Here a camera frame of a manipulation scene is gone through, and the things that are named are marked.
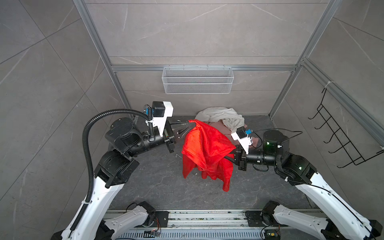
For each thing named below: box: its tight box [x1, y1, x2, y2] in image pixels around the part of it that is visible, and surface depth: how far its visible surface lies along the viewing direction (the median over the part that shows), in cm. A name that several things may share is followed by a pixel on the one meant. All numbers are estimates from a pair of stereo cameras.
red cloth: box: [181, 119, 237, 192], surface depth 52 cm
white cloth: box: [195, 107, 245, 132], surface depth 109 cm
